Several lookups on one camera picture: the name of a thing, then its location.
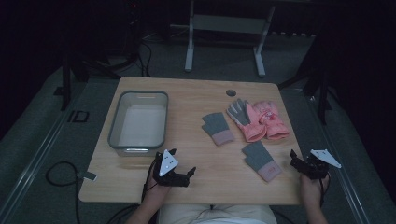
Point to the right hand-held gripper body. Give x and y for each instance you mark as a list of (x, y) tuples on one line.
[(314, 169)]

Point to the pink ski glove grey palm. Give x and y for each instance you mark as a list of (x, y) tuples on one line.
[(246, 119)]

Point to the white metal stand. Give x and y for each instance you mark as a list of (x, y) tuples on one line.
[(224, 25)]

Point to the person's left hand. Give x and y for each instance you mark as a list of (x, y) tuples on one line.
[(155, 193)]

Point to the black tripod stand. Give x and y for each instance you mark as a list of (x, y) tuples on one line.
[(81, 67), (316, 84)]

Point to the small grey adapter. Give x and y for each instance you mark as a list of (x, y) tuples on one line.
[(87, 176)]

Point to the person's light trousers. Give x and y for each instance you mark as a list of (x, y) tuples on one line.
[(218, 215)]

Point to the person's right hand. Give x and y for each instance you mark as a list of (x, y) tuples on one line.
[(313, 191)]

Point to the grey knit glove pink cuff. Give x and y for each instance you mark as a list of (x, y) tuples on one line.
[(218, 128), (261, 160)]

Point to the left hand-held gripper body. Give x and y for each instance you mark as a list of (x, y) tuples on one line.
[(168, 163)]

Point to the clear grey-rimmed plastic bin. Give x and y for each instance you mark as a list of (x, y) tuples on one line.
[(141, 124)]

